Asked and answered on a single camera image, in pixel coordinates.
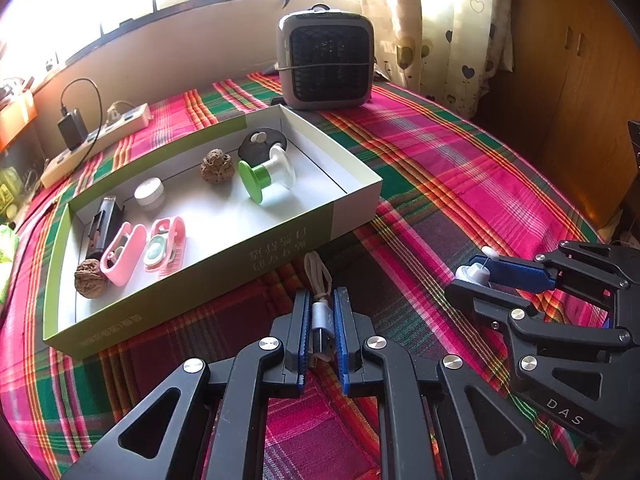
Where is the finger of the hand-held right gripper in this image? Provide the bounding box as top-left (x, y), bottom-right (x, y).
top-left (445, 280), bottom-right (638, 401)
top-left (487, 241), bottom-right (640, 333)

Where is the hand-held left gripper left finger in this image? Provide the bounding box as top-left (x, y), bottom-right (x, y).
top-left (60, 287), bottom-right (313, 480)

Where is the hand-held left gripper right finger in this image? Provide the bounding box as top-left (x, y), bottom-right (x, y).
top-left (334, 286), bottom-right (583, 480)

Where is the white USB cable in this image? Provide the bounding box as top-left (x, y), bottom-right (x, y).
top-left (302, 251), bottom-right (336, 366)

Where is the small white fan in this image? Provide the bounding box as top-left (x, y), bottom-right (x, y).
top-left (454, 246), bottom-right (496, 286)

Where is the green cardboard box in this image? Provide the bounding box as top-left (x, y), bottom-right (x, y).
top-left (42, 105), bottom-right (383, 360)

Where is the green and white spool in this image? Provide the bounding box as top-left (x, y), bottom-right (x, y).
top-left (237, 148), bottom-right (297, 206)

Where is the pink and teal cable winder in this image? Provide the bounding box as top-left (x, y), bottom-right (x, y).
top-left (145, 216), bottom-right (187, 281)

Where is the brown walnut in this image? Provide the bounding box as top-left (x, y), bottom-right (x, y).
top-left (74, 258), bottom-right (109, 299)
top-left (200, 148), bottom-right (235, 186)

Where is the black round disc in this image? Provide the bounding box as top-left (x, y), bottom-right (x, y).
top-left (237, 128), bottom-right (288, 161)

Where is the small white-lidded jar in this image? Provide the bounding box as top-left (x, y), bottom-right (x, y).
top-left (134, 177), bottom-right (166, 209)

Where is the black battery charger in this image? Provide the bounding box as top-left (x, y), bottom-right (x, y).
top-left (82, 196), bottom-right (125, 266)

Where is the plaid tablecloth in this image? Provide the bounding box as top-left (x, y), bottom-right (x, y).
top-left (0, 72), bottom-right (608, 480)

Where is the wooden cabinet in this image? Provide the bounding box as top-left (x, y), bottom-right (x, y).
top-left (472, 0), bottom-right (640, 231)

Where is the heart print curtain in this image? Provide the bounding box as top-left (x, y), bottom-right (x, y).
top-left (360, 0), bottom-right (516, 118)

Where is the grey space heater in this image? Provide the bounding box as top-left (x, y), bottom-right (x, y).
top-left (276, 5), bottom-right (376, 111)

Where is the beige power strip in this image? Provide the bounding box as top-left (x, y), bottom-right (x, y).
top-left (40, 103), bottom-right (152, 188)

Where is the black power adapter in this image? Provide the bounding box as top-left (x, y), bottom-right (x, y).
top-left (57, 109), bottom-right (90, 150)

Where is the green tissue pack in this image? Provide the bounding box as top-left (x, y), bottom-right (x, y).
top-left (0, 225), bottom-right (18, 306)

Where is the black adapter cable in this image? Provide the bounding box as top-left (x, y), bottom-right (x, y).
top-left (60, 78), bottom-right (103, 146)

